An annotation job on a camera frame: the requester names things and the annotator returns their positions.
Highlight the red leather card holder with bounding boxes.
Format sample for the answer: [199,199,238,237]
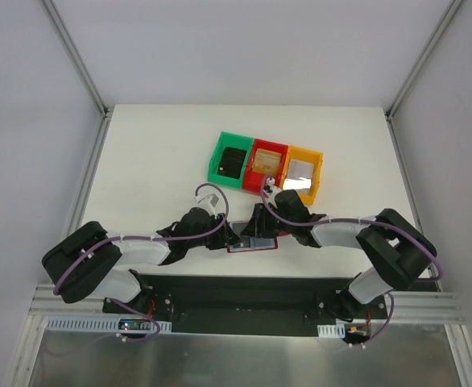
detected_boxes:
[227,232,290,253]

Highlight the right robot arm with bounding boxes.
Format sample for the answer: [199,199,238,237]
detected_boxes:
[241,189,437,322]

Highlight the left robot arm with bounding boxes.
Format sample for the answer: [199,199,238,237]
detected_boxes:
[42,207,241,314]

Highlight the silver VIP card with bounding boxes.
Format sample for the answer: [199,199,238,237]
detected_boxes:
[283,159,314,192]

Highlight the gold VIP card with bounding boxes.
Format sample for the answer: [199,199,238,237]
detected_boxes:
[251,148,282,175]

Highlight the black VIP card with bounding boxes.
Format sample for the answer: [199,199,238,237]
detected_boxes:
[217,147,246,179]

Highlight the red plastic bin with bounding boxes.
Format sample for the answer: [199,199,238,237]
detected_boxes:
[242,139,288,194]

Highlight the yellow plastic bin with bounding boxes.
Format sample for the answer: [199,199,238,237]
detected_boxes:
[279,146,324,206]

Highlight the green plastic bin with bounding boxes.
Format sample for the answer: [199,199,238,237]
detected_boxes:
[207,131,255,189]

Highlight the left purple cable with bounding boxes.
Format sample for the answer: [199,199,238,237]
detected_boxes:
[44,183,231,356]

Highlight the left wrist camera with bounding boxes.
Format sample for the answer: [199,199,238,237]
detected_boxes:
[196,193,220,215]

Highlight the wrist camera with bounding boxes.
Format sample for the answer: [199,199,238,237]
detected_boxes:
[196,193,220,215]
[261,176,282,205]

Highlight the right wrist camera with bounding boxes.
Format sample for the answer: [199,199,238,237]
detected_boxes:
[261,176,282,205]

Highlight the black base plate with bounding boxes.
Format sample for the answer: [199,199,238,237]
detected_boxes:
[101,272,398,335]

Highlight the right white cable duct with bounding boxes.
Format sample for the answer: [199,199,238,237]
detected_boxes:
[317,322,346,339]

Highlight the white cable duct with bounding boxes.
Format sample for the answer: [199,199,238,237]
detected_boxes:
[46,316,157,335]
[317,322,346,339]

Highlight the right aluminium table rail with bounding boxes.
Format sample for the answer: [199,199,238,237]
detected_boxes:
[385,114,466,325]

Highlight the aluminium table rail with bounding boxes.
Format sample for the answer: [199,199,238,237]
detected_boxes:
[30,108,114,319]
[385,114,466,325]

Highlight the left aluminium table rail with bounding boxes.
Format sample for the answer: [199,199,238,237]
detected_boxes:
[30,108,114,319]

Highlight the left white cable duct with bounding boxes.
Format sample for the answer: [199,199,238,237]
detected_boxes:
[46,316,157,335]

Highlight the right aluminium frame post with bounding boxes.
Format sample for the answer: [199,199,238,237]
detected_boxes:
[385,0,466,122]

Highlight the aluminium frame post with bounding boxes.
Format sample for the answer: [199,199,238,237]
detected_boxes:
[385,0,466,122]
[39,0,108,117]

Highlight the left aluminium frame post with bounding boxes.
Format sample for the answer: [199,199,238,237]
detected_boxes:
[39,0,108,117]

